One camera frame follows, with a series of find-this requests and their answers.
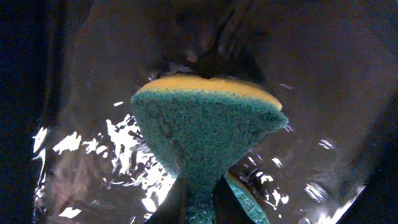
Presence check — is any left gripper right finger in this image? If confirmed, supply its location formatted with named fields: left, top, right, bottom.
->
left=214, top=177, right=254, bottom=224

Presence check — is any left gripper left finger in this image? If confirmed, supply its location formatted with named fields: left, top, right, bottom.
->
left=145, top=177, right=187, bottom=224

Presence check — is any green yellow sponge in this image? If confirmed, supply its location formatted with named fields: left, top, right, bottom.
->
left=131, top=74, right=289, bottom=223

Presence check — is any black rectangular tray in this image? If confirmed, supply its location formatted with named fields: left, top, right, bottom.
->
left=1, top=1, right=397, bottom=223

